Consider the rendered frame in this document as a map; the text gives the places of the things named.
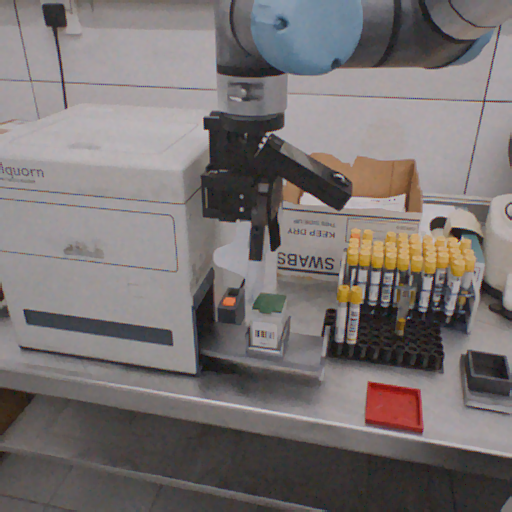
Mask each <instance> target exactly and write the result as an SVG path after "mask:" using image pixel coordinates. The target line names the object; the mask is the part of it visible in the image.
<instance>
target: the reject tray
mask: <svg viewBox="0 0 512 512"><path fill-rule="evenodd" d="M365 423H367V424H373V425H379V426H385V427H390V428H397V429H403V430H409V431H415V432H421V433H423V430H424V423H423V410H422V396H421V389H419V388H412V387H406V386H398V385H392V384H385V383H379V382H372V381H368V384H367V399H366V418H365Z"/></svg>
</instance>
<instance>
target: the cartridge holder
mask: <svg viewBox="0 0 512 512"><path fill-rule="evenodd" d="M460 365H461V373H462V382H463V391H464V400H465V405H468V406H474V407H481V408H486V409H492V410H497V411H502V412H508V413H512V399H511V395H510V391H511V388H512V377H511V372H510V368H509V364H508V360H507V356H506V355H501V354H495V353H489V352H481V351H475V350H469V349H467V353H466V354H461V357H460Z"/></svg>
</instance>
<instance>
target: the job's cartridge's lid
mask: <svg viewBox="0 0 512 512"><path fill-rule="evenodd" d="M285 300H286V296H284V295H276V294H268V293H260V294H259V296H258V297H257V299H256V300H255V301H254V304H253V306H252V310H259V313H263V314H271V313H272V312H274V313H281V312H282V309H283V306H284V303H285Z"/></svg>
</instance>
